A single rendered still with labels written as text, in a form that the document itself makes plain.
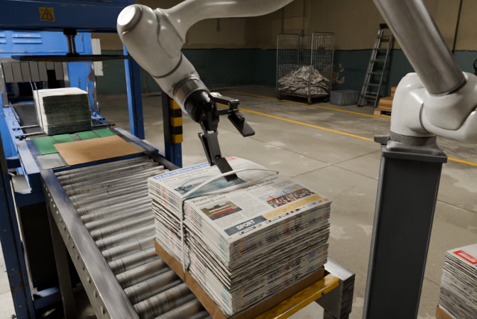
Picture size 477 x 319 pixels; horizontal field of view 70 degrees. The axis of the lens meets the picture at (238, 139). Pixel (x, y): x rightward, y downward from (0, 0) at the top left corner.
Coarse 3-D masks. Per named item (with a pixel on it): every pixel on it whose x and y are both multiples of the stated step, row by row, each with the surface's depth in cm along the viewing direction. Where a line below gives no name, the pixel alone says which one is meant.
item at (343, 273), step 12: (156, 156) 180; (168, 168) 162; (324, 264) 91; (336, 264) 91; (324, 276) 89; (336, 276) 86; (348, 276) 86; (336, 288) 86; (348, 288) 86; (324, 300) 91; (336, 300) 87; (348, 300) 88; (336, 312) 88; (348, 312) 89
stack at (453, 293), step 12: (456, 252) 92; (468, 252) 91; (456, 264) 90; (468, 264) 86; (444, 276) 94; (456, 276) 90; (468, 276) 87; (444, 288) 94; (456, 288) 90; (468, 288) 87; (444, 300) 95; (456, 300) 91; (468, 300) 87; (456, 312) 91; (468, 312) 88
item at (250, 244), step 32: (256, 192) 79; (288, 192) 79; (192, 224) 72; (224, 224) 66; (256, 224) 66; (288, 224) 69; (320, 224) 77; (192, 256) 76; (224, 256) 63; (256, 256) 66; (288, 256) 72; (320, 256) 79; (224, 288) 67; (256, 288) 68
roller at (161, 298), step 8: (176, 288) 82; (184, 288) 82; (160, 296) 79; (168, 296) 79; (176, 296) 80; (184, 296) 81; (192, 296) 82; (136, 304) 77; (144, 304) 77; (152, 304) 77; (160, 304) 78; (168, 304) 78; (176, 304) 79; (136, 312) 75; (144, 312) 75; (152, 312) 76; (160, 312) 77
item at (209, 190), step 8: (240, 176) 88; (248, 176) 88; (256, 176) 88; (264, 176) 88; (272, 176) 88; (280, 176) 88; (208, 184) 83; (216, 184) 83; (224, 184) 83; (232, 184) 83; (240, 184) 83; (248, 184) 83; (184, 192) 78; (200, 192) 78; (208, 192) 78; (216, 192) 78; (224, 192) 78; (176, 200) 77; (184, 200) 75; (192, 200) 74; (176, 208) 78; (184, 208) 75; (184, 216) 75; (184, 224) 77; (184, 232) 78; (184, 240) 78; (184, 248) 80
